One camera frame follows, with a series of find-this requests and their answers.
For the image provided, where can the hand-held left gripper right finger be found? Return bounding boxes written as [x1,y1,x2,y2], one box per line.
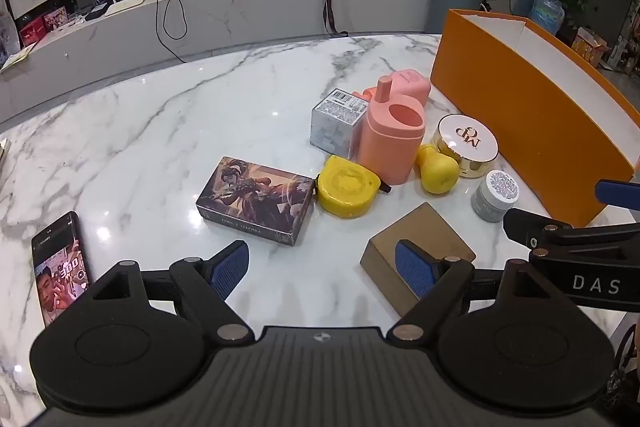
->
[386,240,554,348]

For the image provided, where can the orange cardboard box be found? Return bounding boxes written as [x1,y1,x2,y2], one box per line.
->
[430,8,640,229]

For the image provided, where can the blue water jug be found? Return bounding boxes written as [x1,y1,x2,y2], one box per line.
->
[530,0,566,35]

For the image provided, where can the yellow tape measure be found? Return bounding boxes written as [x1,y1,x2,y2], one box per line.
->
[315,155,392,219]

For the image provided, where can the yellow bulb-shaped object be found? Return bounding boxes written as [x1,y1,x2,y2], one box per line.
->
[416,144,460,194]

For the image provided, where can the small grey jar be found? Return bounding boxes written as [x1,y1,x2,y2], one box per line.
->
[471,170,520,223]

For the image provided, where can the grey trash bin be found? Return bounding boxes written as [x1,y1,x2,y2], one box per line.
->
[425,0,487,35]

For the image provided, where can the black lanyard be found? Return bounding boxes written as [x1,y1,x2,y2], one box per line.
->
[607,322,640,413]

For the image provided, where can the pink pump bottle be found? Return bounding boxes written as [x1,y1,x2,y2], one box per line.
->
[351,68,432,108]

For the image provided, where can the orange printed carton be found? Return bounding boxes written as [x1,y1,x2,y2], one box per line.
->
[572,27,608,68]

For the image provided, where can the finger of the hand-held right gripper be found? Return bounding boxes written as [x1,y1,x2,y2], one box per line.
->
[502,208,640,259]
[594,179,640,208]

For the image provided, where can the black cable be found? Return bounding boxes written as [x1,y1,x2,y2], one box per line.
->
[155,0,210,62]

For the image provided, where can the brown cardboard box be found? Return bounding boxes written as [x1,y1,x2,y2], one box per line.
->
[360,202,477,315]

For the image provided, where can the white and gold compact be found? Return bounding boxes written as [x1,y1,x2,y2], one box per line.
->
[432,114,500,180]

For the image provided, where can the illustrated card box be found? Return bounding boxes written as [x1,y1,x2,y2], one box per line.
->
[195,156,316,248]

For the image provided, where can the framed picture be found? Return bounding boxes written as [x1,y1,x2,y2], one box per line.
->
[0,0,22,65]

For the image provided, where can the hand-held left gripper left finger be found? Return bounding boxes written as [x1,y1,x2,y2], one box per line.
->
[92,239,256,349]

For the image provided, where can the black smartphone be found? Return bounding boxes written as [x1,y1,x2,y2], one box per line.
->
[31,211,96,328]

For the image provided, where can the grey cube box with label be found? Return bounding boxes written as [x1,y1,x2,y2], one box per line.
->
[309,88,371,159]

